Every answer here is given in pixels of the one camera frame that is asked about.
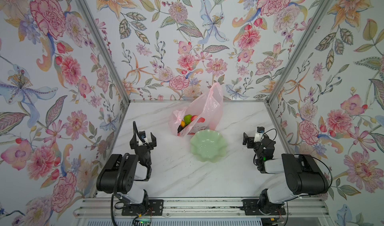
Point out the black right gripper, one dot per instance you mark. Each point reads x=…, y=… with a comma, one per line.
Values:
x=251, y=141

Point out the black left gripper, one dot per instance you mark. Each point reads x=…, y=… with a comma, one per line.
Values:
x=150, y=145

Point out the pink plastic bag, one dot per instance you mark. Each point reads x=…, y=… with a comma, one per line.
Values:
x=209, y=107

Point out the green apple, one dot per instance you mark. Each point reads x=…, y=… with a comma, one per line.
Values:
x=188, y=119

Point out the red apple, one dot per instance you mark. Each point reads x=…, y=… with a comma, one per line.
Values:
x=193, y=118

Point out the purple grape bunch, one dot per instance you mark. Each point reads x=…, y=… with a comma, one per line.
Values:
x=181, y=128

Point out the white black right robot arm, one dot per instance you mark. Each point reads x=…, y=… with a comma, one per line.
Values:
x=302, y=175

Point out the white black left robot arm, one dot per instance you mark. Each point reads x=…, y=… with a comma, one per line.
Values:
x=119, y=174

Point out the green plastic fruit plate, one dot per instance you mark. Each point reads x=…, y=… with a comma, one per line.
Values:
x=208, y=146

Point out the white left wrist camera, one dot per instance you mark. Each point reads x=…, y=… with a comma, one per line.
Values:
x=142, y=138

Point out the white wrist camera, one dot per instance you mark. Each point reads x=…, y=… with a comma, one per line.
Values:
x=142, y=138
x=259, y=135

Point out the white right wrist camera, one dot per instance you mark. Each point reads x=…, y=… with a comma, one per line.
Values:
x=259, y=135

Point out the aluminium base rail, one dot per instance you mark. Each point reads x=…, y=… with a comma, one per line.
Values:
x=172, y=208

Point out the aluminium corner post left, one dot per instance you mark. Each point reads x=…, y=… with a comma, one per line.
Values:
x=91, y=23

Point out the aluminium corner post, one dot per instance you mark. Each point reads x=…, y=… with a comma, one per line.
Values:
x=303, y=42
x=91, y=23

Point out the aluminium corner post right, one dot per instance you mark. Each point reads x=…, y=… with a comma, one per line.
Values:
x=303, y=42

